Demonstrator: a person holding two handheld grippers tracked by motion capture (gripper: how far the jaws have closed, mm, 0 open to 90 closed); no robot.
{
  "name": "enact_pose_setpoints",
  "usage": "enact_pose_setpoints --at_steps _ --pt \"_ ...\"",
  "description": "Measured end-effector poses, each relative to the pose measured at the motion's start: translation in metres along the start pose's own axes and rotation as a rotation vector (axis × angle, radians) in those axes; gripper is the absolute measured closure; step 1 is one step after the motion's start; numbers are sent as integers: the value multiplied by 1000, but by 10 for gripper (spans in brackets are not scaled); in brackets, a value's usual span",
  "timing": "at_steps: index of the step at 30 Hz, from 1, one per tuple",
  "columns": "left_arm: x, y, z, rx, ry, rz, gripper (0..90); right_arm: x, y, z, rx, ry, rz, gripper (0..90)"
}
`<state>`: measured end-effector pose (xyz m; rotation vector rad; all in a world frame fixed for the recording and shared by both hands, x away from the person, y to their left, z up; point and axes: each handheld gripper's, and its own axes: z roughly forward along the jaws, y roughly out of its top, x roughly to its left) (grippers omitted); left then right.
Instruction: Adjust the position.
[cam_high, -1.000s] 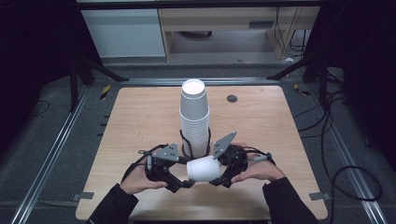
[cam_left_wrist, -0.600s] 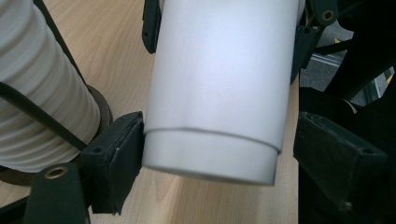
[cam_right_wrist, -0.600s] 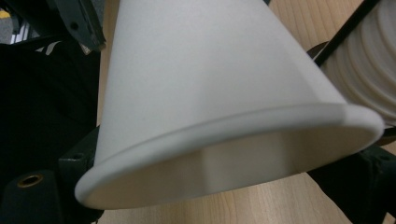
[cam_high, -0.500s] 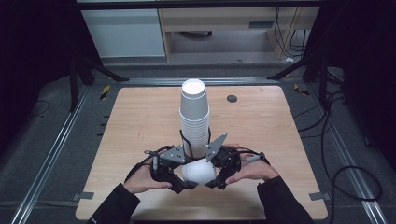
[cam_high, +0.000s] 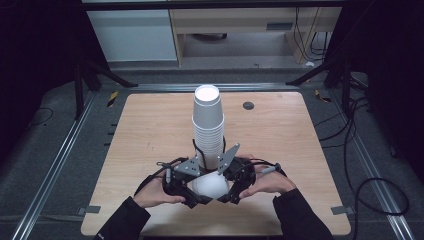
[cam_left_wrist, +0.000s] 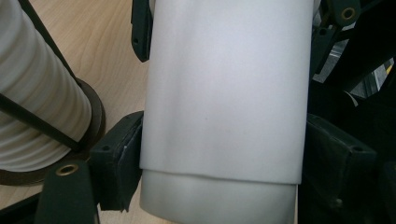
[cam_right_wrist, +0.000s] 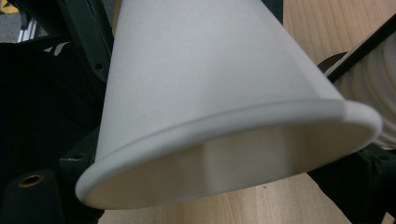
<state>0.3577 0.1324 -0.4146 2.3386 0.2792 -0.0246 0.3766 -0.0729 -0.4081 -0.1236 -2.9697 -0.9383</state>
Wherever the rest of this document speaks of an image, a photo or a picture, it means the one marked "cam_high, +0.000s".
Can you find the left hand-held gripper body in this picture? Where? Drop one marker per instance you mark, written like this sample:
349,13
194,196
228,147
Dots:
186,168

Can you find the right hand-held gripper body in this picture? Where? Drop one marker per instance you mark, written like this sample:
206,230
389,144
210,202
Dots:
240,173

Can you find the single white paper cup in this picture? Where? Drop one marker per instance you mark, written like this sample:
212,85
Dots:
210,185

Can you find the stack of white paper cups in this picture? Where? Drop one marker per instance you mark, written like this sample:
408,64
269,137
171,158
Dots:
207,115

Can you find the person's right hand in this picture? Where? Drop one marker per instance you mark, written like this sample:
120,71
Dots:
270,183

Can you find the person's left hand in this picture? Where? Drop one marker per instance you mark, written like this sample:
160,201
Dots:
156,193

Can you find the black round table grommet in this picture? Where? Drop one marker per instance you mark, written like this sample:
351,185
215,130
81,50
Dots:
248,105

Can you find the yellow and black tape strip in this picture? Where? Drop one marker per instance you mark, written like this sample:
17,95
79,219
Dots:
112,98
322,97

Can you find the grey tape piece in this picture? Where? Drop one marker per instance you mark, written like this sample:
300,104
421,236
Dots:
341,210
89,210

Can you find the small white floor object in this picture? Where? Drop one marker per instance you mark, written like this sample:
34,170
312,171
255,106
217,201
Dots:
310,63

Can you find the black metal stand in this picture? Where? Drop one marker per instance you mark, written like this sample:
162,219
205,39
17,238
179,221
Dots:
346,90
79,90

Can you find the white cabinet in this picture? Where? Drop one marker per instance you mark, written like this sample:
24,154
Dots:
133,35

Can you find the aluminium floor rail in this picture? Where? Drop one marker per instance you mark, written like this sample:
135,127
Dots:
376,186
50,173

